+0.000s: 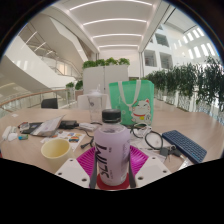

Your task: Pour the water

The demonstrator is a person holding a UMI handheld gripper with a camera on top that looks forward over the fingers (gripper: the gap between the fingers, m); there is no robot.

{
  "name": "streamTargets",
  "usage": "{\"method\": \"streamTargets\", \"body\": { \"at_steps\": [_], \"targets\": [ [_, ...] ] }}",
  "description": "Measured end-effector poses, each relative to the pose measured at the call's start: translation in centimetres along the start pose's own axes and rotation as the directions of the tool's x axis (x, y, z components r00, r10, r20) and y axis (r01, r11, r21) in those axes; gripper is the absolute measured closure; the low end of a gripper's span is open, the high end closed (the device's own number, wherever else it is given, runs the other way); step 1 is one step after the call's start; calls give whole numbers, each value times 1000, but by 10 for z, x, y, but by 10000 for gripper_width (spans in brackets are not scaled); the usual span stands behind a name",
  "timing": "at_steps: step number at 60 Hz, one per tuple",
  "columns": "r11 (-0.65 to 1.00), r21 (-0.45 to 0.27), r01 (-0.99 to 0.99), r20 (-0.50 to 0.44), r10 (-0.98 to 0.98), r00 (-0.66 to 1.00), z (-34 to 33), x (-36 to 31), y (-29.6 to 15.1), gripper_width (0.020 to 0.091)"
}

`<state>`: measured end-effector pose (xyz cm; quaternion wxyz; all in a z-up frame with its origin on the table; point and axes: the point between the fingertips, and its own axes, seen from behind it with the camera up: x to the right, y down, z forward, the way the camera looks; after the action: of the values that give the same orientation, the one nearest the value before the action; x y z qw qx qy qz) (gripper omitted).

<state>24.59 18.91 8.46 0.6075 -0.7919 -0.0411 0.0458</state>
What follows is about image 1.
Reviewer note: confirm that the clear plastic lidded tumbler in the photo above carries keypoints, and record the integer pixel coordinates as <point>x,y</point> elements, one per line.
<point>95,106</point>

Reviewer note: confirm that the black power adapter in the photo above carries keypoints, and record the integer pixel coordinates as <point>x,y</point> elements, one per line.
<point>69,124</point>

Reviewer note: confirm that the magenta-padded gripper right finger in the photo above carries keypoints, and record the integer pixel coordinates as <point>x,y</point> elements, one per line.
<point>138,161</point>

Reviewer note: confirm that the black chair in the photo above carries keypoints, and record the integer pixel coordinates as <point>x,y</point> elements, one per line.
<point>49,103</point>

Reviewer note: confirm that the purple drink bottle black cap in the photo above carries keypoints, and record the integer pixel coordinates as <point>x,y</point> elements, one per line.
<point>112,153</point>

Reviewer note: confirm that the white computer mouse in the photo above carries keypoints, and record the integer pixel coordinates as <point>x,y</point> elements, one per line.
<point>12,137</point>

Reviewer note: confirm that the green tote bag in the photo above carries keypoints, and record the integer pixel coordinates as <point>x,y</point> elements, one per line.
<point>116,100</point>

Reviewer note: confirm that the colourful sticker sheet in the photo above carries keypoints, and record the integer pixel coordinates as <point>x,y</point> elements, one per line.
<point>68,137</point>

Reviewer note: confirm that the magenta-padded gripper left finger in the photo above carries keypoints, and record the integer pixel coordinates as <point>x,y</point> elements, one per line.
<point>85,162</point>

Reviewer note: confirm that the cream yellow mug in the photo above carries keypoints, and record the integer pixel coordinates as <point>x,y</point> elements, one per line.
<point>56,153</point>

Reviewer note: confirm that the ceiling strip lights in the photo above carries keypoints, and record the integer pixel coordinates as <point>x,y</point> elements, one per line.
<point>115,21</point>

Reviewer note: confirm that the white power adapter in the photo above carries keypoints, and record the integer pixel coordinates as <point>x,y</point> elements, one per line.
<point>87,126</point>

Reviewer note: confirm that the row of green hedge plants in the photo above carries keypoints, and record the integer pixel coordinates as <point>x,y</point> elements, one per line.
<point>190,80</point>

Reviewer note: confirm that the wooden planter with plants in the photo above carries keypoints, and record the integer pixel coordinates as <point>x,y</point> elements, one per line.
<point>75,86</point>

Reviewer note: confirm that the green plants on cabinet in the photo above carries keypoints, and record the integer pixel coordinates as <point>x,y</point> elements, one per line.
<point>106,62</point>

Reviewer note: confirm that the dark blue keyboard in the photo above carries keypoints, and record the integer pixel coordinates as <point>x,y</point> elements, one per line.
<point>185,145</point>

